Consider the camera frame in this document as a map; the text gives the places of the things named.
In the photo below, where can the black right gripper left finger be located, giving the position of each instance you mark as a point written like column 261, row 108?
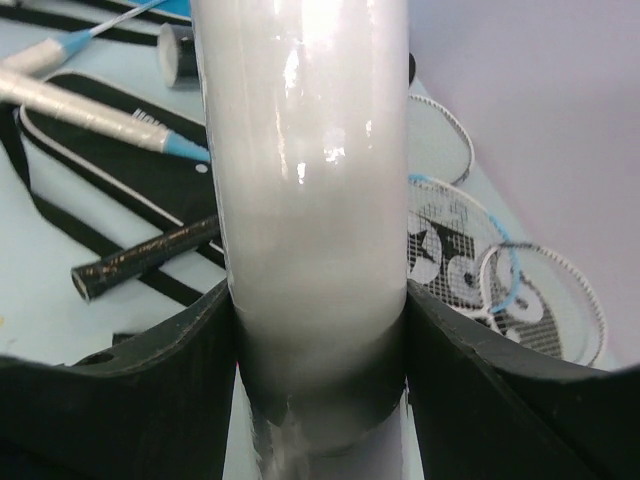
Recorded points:
column 156, row 406

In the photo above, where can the blue racket on black bag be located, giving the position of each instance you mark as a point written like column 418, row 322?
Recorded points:
column 61, row 104

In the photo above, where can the black racket bag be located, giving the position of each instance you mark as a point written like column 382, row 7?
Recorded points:
column 172, row 194

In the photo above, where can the white racket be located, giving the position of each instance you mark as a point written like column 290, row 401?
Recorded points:
column 439, row 146
column 523, row 291

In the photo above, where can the black shuttlecock tube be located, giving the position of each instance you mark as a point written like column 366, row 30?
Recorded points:
column 177, row 57

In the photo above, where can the white racket right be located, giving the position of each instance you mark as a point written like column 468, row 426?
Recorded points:
column 523, row 291

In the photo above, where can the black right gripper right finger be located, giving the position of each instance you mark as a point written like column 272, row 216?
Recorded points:
column 486, row 407

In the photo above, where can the white shuttlecock tube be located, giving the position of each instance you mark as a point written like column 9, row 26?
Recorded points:
column 305, row 105

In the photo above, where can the white racket left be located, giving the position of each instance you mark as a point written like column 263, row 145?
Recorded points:
column 439, row 146

